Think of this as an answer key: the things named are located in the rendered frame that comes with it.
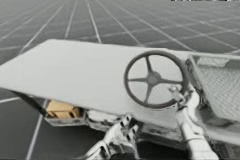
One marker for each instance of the dark steering wheel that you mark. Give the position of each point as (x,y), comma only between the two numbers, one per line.
(153,79)

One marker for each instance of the grey cart with brown box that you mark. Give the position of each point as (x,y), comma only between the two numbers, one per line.
(68,73)

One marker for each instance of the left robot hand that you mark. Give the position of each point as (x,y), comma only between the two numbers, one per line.
(127,125)

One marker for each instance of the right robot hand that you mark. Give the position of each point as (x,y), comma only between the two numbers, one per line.
(181,97)

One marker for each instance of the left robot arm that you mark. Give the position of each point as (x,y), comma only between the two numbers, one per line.
(113,145)

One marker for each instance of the grey mesh tray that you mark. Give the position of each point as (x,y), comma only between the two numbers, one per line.
(222,86)

